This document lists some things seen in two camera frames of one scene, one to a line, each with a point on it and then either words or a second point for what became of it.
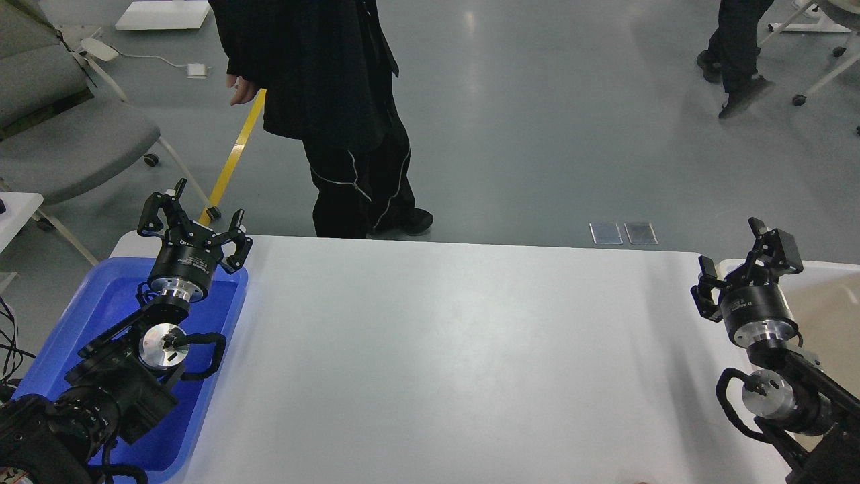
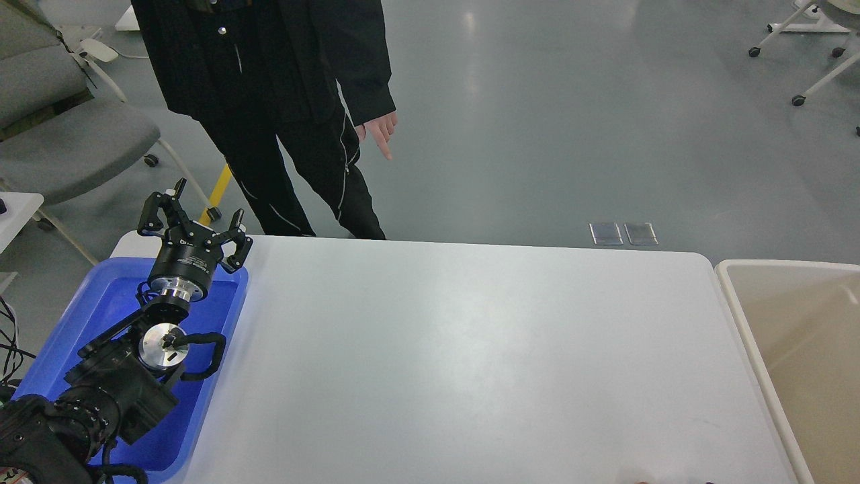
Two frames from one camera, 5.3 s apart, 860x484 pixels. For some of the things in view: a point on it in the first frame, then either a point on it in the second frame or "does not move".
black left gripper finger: [235, 232] does not move
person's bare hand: [245, 90] to [379, 130]
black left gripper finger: [169, 203] does not move
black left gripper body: [189, 256] does not move
